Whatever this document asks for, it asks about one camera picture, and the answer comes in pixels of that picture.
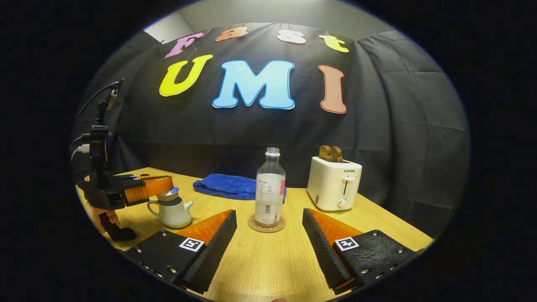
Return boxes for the blue towel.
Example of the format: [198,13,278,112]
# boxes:
[193,173,287,201]

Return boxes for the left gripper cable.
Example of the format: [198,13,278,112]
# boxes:
[70,81,123,162]

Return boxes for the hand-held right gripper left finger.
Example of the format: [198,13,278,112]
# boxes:
[126,209,238,294]

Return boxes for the black backdrop cloth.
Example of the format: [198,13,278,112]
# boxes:
[70,21,471,240]

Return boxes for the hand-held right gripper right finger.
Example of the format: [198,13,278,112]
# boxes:
[302,208,421,295]

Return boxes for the white toaster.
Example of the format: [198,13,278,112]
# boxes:
[307,156,363,212]

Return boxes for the clear plastic water bottle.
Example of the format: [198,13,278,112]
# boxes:
[254,147,287,227]

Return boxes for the white ceramic teacup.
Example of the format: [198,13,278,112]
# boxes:
[147,196,195,229]

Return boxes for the round brown coaster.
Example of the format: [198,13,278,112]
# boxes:
[248,214,287,234]

